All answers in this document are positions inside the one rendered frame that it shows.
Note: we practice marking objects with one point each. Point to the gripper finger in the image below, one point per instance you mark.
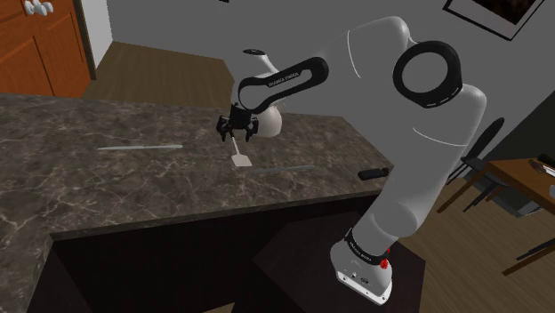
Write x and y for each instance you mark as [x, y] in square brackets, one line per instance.
[252, 128]
[223, 128]

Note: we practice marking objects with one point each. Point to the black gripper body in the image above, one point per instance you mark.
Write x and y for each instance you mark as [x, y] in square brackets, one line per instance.
[239, 118]

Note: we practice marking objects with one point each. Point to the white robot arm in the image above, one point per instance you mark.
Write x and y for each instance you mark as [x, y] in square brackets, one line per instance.
[390, 143]

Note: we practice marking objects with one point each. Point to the white spatula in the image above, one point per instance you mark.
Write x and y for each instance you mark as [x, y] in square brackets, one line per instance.
[241, 160]

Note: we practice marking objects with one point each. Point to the dark grey knife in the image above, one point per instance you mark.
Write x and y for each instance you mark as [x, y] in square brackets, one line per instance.
[284, 169]

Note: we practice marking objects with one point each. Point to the silver knife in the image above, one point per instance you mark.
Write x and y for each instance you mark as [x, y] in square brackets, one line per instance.
[138, 147]

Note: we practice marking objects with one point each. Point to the black remote control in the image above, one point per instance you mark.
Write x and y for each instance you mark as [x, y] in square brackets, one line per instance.
[372, 174]

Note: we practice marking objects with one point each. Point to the dark robot stand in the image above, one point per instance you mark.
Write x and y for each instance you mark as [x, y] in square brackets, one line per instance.
[299, 256]

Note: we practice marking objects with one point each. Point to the orange wooden door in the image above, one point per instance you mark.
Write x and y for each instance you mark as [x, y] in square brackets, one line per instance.
[39, 56]

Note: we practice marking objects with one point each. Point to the black chair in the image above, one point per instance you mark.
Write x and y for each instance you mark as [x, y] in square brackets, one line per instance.
[483, 149]

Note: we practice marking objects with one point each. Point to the brown wooden table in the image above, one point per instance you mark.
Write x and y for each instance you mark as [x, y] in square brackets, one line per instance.
[518, 173]

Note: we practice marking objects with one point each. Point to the black framed wall picture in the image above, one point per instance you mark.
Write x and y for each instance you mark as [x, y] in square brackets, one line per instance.
[505, 11]

